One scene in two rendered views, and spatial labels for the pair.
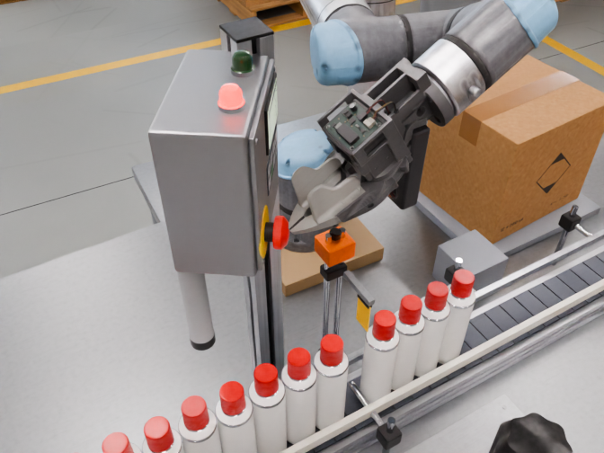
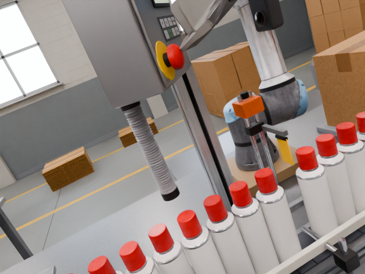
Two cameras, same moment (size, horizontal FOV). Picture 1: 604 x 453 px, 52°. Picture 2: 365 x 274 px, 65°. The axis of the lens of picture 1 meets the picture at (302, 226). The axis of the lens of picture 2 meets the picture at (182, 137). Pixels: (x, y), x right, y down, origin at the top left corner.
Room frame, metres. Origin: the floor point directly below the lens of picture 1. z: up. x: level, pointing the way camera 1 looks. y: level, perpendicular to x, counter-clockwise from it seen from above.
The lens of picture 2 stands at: (0.07, -0.07, 1.35)
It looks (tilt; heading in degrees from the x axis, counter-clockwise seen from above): 18 degrees down; 17
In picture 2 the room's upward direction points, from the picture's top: 22 degrees counter-clockwise
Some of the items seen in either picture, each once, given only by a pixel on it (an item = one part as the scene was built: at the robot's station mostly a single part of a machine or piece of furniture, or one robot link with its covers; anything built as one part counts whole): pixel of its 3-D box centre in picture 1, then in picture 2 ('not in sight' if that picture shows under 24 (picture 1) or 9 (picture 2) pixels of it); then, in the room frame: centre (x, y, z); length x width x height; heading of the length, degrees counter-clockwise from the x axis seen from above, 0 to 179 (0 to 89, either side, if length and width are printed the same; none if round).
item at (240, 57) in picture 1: (242, 61); not in sight; (0.59, 0.06, 1.49); 0.03 x 0.03 x 0.02
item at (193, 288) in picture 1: (194, 291); (150, 150); (0.54, 0.14, 1.18); 0.04 x 0.04 x 0.21
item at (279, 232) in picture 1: (275, 232); (172, 57); (0.50, 0.03, 1.32); 0.04 x 0.03 x 0.04; 175
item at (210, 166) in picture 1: (225, 163); (136, 32); (0.56, 0.09, 1.38); 0.17 x 0.10 x 0.19; 175
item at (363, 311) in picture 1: (363, 312); (284, 149); (0.58, -0.09, 1.09); 0.03 x 0.01 x 0.06; 30
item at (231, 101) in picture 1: (230, 96); not in sight; (0.52, 0.07, 1.49); 0.03 x 0.03 x 0.02
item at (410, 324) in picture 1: (404, 343); (334, 182); (0.61, -0.16, 0.98); 0.05 x 0.05 x 0.20
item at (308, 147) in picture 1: (306, 168); (245, 116); (1.01, -0.01, 1.03); 0.13 x 0.12 x 0.14; 102
